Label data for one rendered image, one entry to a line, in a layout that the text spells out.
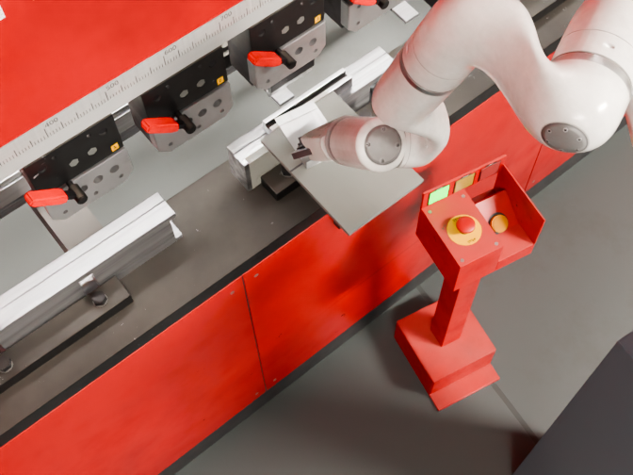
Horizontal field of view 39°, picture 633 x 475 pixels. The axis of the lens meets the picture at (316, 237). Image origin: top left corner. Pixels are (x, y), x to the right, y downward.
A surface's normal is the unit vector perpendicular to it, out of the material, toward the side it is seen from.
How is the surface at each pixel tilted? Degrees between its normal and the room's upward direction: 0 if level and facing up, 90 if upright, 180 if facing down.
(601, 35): 10
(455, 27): 60
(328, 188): 0
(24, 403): 0
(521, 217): 90
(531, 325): 0
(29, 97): 90
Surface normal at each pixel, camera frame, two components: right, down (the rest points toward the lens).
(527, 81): -0.89, 0.09
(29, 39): 0.63, 0.68
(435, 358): -0.01, -0.47
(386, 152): 0.31, 0.16
